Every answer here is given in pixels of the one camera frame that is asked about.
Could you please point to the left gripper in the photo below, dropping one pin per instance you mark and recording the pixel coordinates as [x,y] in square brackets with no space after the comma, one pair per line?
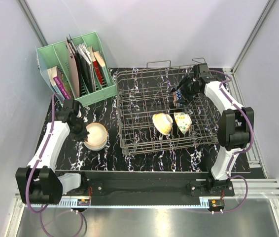
[83,136]

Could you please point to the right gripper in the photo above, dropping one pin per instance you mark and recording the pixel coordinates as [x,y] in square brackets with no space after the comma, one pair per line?
[185,80]

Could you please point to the blue zigzag pattern bowl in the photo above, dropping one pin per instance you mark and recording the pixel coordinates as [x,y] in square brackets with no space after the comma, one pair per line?
[179,101]

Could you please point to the white bowl black stripes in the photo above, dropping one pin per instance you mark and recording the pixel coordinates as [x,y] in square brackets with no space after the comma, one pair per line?
[97,134]

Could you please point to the plain white bowl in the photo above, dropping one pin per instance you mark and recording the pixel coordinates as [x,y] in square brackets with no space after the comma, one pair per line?
[96,146]

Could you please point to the grey wire dish rack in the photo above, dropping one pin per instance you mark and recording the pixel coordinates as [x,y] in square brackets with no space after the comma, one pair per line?
[149,119]

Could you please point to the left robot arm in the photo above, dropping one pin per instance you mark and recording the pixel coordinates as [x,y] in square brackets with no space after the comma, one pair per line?
[37,182]

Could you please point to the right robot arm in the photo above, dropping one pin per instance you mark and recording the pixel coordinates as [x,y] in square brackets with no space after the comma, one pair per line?
[235,126]

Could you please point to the green floral bowl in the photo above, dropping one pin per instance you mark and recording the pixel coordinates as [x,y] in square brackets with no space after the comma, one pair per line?
[183,122]

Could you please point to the yellow checked bowl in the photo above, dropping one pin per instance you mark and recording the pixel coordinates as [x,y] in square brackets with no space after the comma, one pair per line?
[163,123]

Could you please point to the red book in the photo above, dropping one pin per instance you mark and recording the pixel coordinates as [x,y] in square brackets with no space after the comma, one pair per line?
[100,67]

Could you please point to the pink folder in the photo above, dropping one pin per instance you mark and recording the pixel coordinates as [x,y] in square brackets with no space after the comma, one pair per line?
[74,77]

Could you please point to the green file organizer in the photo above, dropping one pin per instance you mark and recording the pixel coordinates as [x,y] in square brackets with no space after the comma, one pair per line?
[57,55]

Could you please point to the white papers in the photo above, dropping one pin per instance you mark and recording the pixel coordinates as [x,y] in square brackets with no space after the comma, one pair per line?
[84,50]

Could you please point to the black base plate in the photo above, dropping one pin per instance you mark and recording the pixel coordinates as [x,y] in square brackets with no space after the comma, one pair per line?
[128,188]

